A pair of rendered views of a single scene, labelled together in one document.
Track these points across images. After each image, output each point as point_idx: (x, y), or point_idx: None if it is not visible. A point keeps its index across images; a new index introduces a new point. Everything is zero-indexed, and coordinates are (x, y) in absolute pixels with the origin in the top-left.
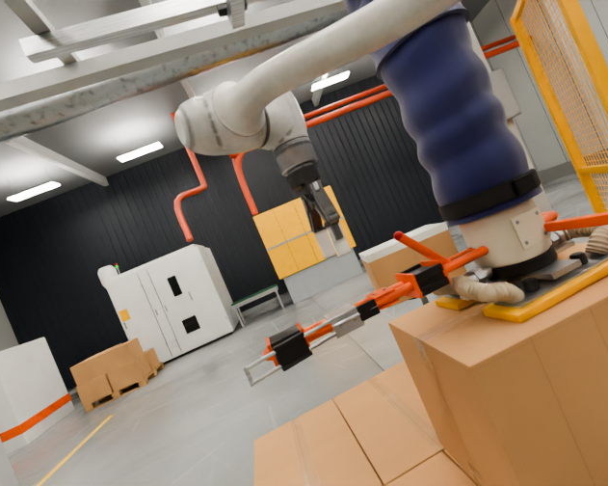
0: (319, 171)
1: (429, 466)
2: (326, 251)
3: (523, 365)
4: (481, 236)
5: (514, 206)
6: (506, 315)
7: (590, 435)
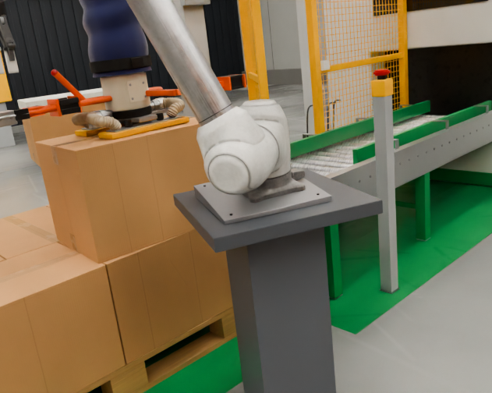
0: (5, 8)
1: (44, 248)
2: None
3: (104, 157)
4: (109, 89)
5: (130, 75)
6: (107, 135)
7: (130, 200)
